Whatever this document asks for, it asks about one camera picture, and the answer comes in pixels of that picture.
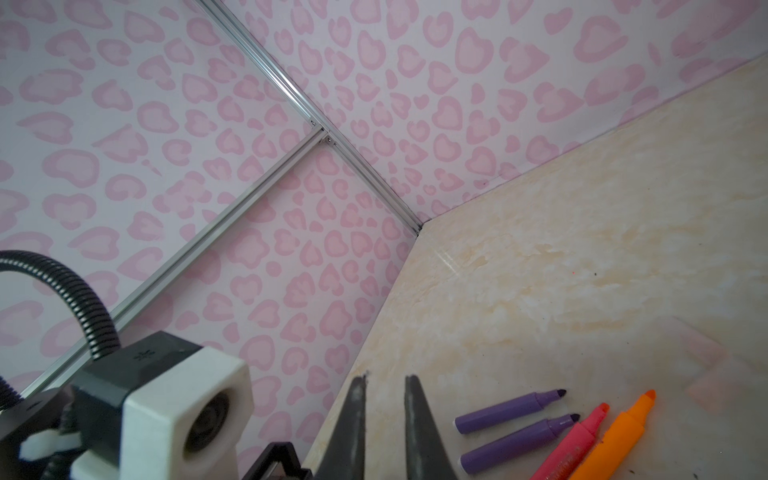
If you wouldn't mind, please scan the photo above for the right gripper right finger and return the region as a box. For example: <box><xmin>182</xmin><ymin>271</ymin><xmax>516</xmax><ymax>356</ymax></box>
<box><xmin>404</xmin><ymin>375</ymin><xmax>457</xmax><ymax>480</ymax></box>

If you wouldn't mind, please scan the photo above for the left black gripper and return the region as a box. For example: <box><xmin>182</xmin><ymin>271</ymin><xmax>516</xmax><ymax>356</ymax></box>
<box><xmin>242</xmin><ymin>442</ymin><xmax>312</xmax><ymax>480</ymax></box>

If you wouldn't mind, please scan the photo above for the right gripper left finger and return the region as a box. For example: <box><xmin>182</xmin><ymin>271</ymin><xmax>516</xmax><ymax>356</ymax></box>
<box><xmin>314</xmin><ymin>376</ymin><xmax>367</xmax><ymax>480</ymax></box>

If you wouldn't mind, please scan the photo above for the pink marker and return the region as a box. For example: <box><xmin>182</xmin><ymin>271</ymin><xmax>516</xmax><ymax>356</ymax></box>
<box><xmin>530</xmin><ymin>403</ymin><xmax>610</xmax><ymax>480</ymax></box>

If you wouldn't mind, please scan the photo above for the orange marker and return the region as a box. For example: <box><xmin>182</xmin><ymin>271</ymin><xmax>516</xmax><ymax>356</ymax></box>
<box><xmin>570</xmin><ymin>390</ymin><xmax>656</xmax><ymax>480</ymax></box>

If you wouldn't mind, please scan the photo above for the clear pen cap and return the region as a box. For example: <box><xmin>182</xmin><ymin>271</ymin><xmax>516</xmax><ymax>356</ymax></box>
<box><xmin>686</xmin><ymin>356</ymin><xmax>757</xmax><ymax>414</ymax></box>

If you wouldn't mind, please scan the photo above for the lower purple marker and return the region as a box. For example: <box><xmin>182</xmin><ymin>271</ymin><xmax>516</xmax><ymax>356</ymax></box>
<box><xmin>459</xmin><ymin>413</ymin><xmax>581</xmax><ymax>475</ymax></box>

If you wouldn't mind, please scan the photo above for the purple marker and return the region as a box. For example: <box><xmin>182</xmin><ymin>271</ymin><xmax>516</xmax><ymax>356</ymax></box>
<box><xmin>453</xmin><ymin>389</ymin><xmax>567</xmax><ymax>435</ymax></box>
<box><xmin>459</xmin><ymin>413</ymin><xmax>581</xmax><ymax>475</ymax></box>

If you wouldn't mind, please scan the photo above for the upper purple marker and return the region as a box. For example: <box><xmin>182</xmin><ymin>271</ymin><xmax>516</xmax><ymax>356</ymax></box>
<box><xmin>453</xmin><ymin>389</ymin><xmax>567</xmax><ymax>435</ymax></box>

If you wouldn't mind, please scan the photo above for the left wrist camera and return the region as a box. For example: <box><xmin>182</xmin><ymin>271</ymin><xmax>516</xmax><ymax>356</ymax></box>
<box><xmin>17</xmin><ymin>331</ymin><xmax>256</xmax><ymax>480</ymax></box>

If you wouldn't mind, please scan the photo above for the left black corrugated cable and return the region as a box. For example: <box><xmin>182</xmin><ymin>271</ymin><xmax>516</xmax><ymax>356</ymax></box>
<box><xmin>0</xmin><ymin>250</ymin><xmax>122</xmax><ymax>409</ymax></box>

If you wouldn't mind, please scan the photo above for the diagonal aluminium frame bar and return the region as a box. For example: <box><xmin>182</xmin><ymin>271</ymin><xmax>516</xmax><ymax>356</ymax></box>
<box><xmin>22</xmin><ymin>125</ymin><xmax>328</xmax><ymax>397</ymax></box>

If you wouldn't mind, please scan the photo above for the left corner aluminium post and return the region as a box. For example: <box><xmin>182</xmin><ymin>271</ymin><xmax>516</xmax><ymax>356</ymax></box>
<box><xmin>197</xmin><ymin>0</ymin><xmax>423</xmax><ymax>236</ymax></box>

